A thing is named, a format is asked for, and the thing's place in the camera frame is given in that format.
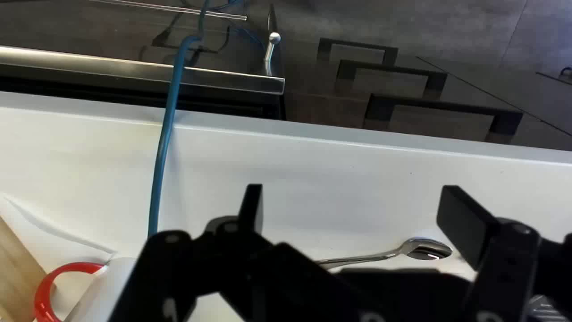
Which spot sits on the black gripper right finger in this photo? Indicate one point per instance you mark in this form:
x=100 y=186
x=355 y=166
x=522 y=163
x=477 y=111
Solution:
x=506 y=261

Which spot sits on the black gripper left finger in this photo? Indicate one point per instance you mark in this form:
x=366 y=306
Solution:
x=196 y=274

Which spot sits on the white mug red interior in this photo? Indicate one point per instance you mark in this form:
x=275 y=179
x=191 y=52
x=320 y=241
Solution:
x=44 y=292

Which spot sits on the metal spoon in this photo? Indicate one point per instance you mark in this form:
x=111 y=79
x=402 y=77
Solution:
x=425 y=247

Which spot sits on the wooden packet box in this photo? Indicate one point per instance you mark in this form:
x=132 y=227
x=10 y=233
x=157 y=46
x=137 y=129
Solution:
x=14 y=274

